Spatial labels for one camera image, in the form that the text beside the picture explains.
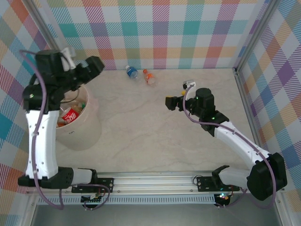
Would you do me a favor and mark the blue label bottle blue cap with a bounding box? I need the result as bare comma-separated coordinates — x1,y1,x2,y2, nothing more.
126,65,139,79

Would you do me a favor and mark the white slotted cable duct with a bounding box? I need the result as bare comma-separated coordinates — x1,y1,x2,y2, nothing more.
37,195,216,205

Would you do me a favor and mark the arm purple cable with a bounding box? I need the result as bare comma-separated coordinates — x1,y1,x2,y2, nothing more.
182,84,276,210
18,49,111,210

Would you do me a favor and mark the aluminium frame post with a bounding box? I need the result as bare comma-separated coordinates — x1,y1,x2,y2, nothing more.
27,0,71,62
234,0,282,75

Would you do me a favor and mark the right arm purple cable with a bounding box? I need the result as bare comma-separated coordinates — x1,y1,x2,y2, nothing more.
182,84,276,210

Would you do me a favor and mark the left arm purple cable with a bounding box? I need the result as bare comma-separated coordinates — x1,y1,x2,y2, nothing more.
18,49,111,210

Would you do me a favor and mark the red label cola bottle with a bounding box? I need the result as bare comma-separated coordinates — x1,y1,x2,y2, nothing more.
60,107,82,124

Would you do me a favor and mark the aluminium frame side bar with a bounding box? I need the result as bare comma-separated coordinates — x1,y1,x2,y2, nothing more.
234,68,269,153

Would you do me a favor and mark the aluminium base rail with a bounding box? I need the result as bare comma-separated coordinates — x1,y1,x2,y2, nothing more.
25,171,247,195

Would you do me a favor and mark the beige plastic bin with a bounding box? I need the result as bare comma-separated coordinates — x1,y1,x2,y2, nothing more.
55,81,102,151

